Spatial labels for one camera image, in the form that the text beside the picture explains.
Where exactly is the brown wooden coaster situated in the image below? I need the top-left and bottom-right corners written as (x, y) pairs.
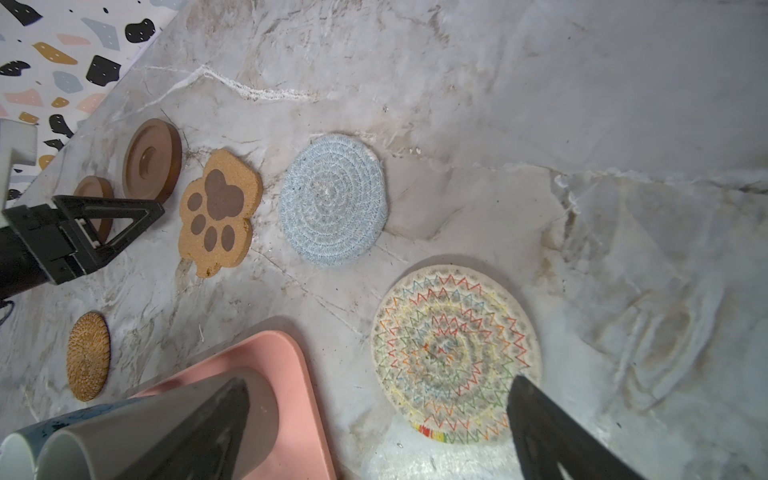
top-left (122, 118), bottom-right (182, 203)
top-left (73, 176), bottom-right (114, 243)

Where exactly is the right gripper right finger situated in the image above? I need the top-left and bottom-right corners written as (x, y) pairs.
top-left (507, 375), bottom-right (640, 479)

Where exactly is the pink silicone tray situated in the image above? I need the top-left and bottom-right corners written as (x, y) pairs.
top-left (137, 330), bottom-right (336, 479)

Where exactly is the woven rattan coaster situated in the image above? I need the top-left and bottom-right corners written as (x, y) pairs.
top-left (66, 311), bottom-right (111, 402)

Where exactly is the grey mug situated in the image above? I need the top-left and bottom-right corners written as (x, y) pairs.
top-left (36, 368), bottom-right (278, 479)

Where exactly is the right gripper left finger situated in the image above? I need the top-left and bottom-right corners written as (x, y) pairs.
top-left (117, 377), bottom-right (250, 479)

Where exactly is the light blue patterned mug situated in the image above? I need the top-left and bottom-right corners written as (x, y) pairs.
top-left (1, 398), bottom-right (139, 479)

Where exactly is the cork paw coaster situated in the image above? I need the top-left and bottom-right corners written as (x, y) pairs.
top-left (178, 149), bottom-right (263, 278)

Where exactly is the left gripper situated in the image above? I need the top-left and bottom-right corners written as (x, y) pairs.
top-left (1, 195), bottom-right (165, 300)

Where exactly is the multicolour woven coaster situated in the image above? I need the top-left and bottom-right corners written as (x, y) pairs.
top-left (371, 265), bottom-right (543, 445)

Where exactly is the light blue woven coaster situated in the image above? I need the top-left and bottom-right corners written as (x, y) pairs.
top-left (279, 134), bottom-right (388, 267)

